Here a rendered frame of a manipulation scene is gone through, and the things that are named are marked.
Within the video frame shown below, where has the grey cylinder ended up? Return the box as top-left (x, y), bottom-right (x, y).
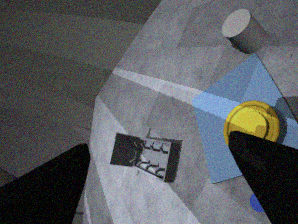
top-left (221, 8), bottom-right (267, 55)

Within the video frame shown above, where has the dark grey dish rack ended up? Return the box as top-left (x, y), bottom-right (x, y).
top-left (109, 132), bottom-right (181, 184)

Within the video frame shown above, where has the yellow plate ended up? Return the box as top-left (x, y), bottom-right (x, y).
top-left (223, 100), bottom-right (279, 145)

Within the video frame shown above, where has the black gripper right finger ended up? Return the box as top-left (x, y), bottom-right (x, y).
top-left (229, 131), bottom-right (298, 224)

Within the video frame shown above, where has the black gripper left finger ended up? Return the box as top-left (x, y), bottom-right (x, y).
top-left (0, 143), bottom-right (90, 224)

